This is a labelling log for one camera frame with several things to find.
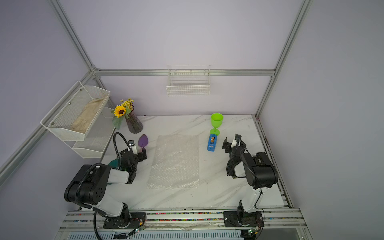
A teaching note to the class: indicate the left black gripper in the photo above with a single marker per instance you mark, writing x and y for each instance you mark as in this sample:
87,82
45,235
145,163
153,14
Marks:
144,153

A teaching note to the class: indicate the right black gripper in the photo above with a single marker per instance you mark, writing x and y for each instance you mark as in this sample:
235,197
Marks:
227,145

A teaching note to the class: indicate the blue tape dispenser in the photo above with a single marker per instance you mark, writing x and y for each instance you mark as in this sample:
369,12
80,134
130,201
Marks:
212,142

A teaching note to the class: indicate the green plastic wine glass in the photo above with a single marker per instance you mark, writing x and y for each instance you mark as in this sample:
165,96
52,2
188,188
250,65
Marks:
216,121

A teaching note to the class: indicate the clear bubble wrap sheet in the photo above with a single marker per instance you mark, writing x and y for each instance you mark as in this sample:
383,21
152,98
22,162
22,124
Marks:
176,163

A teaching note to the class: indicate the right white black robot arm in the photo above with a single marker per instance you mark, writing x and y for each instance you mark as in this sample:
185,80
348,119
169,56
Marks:
259,172

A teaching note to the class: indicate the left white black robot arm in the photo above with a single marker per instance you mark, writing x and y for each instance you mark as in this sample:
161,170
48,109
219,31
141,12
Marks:
88,187

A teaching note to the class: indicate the teal green object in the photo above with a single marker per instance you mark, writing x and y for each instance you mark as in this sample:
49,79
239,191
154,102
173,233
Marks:
114,164

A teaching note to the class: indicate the dark ribbed glass vase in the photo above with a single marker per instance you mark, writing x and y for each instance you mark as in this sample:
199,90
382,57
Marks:
134,124

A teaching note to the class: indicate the white mesh lower shelf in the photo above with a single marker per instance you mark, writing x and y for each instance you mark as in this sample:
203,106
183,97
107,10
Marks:
98,137

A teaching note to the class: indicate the white mesh shelf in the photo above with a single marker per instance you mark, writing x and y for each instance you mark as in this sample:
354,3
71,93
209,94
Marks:
60,118
98,137

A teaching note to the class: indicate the sunflower bouquet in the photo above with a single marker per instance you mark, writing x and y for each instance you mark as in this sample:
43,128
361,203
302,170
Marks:
122,112

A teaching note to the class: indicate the beige folded cloth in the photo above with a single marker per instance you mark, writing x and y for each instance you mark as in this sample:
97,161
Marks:
83,121

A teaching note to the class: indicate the white mesh upper shelf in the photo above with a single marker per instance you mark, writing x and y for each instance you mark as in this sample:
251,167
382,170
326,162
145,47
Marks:
60,118

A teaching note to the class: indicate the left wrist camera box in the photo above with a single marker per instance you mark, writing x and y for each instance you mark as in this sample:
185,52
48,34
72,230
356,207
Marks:
132,146

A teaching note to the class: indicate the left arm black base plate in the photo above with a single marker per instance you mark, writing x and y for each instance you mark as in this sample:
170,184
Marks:
134,221

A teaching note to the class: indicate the white wire wall basket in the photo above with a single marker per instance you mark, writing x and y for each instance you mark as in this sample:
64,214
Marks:
188,80

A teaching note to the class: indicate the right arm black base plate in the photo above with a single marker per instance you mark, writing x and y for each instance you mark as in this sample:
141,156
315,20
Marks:
241,218

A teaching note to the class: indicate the aluminium front rail frame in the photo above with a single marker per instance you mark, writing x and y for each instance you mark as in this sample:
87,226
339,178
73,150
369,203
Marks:
190,220

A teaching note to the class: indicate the perforated grey cable tray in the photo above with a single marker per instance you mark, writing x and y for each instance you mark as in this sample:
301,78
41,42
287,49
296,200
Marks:
175,235

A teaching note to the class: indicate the aluminium cage frame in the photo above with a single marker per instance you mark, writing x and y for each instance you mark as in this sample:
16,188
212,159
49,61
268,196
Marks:
9,168

